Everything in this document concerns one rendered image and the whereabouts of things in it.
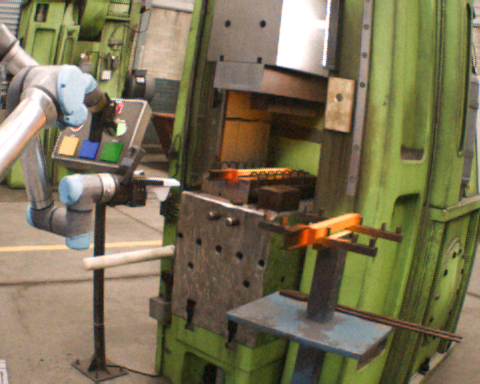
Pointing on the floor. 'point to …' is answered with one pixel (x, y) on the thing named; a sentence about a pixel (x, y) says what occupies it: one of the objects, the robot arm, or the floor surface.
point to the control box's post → (99, 280)
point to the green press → (52, 31)
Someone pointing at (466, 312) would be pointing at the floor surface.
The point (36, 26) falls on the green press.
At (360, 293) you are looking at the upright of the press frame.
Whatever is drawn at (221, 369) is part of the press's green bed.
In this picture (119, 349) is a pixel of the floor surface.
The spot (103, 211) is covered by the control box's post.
